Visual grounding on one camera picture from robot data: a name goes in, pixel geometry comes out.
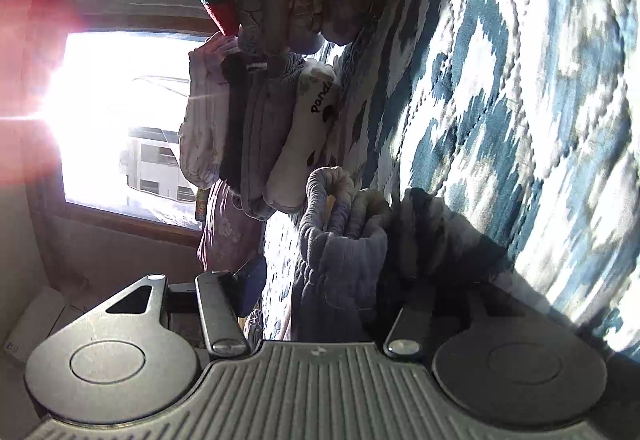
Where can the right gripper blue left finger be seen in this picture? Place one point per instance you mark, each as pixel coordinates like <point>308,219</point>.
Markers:
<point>223,297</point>

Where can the window with bright light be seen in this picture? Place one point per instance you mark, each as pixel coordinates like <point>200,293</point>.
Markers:
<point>114,105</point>

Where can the folded dark grey garment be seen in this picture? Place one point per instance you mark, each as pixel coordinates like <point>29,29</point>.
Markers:
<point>268,119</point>

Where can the folded black garment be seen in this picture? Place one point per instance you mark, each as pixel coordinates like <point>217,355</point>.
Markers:
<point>237,69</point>

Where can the folded white panda garment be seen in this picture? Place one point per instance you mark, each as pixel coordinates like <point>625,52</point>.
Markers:
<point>315,110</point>

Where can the white box on floor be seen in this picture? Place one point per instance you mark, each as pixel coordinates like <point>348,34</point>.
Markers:
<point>35,324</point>

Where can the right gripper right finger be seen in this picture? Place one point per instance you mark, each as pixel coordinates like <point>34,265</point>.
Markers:
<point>411,301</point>

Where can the blue white quilted bedspread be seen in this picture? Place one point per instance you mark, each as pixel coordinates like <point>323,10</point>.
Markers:
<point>522,116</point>

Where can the folded white garment top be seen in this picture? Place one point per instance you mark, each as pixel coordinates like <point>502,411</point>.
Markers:
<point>203,132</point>

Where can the maroon pillow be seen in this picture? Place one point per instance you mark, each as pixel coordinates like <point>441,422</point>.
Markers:
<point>230,237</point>

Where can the purple sweatpants with beige stripe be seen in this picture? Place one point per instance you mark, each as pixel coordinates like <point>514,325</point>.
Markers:
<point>360,257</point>

